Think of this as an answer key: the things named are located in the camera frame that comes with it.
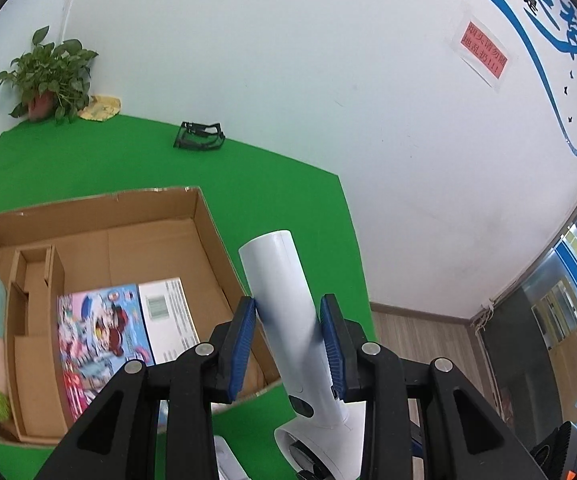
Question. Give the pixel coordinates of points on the white hair dryer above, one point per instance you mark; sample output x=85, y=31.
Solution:
x=288, y=320

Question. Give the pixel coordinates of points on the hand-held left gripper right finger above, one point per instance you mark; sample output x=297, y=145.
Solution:
x=331, y=345

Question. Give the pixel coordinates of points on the yellow crumpled cloth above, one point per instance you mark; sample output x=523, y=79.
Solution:
x=99, y=107

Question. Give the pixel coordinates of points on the metal framed glass door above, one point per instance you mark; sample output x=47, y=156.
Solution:
x=518, y=340

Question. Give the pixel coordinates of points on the large cardboard box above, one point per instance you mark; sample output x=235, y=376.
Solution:
x=93, y=212

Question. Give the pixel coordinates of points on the black folding frame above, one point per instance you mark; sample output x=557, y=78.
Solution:
x=188, y=137

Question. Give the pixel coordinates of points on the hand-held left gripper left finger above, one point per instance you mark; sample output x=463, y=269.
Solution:
x=241, y=350

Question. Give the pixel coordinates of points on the colourful board game box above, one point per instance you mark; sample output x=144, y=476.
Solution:
x=103, y=330

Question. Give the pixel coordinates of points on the red wall sign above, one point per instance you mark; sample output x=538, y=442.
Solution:
x=483, y=47

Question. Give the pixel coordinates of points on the white printed carton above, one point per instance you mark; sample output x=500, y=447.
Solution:
x=168, y=320

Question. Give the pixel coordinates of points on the small cardboard insert tray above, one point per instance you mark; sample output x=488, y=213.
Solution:
x=33, y=375

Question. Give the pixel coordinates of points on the green tablecloth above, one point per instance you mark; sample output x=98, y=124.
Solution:
x=278, y=195

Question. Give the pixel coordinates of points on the potted plant in red pot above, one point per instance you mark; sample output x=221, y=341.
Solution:
x=53, y=70

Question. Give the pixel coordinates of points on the white plastic object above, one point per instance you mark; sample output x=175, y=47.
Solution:
x=228, y=460

